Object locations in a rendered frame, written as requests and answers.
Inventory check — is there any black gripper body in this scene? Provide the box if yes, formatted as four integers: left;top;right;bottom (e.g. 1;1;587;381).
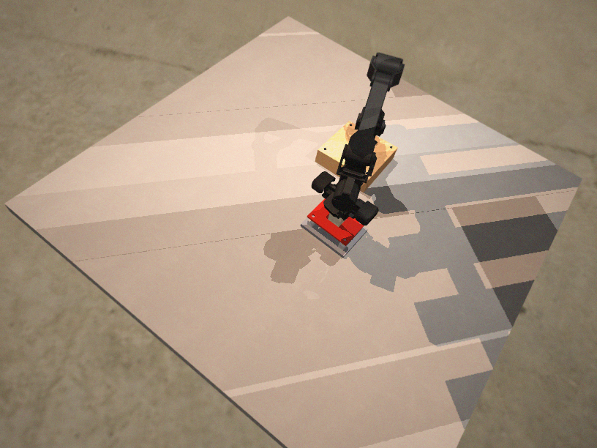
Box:
312;171;378;225

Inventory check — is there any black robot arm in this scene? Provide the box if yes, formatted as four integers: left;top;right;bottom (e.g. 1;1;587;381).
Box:
323;53;405;219

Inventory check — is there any red board with square handle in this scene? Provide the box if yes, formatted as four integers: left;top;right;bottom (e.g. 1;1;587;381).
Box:
307;199;364;246

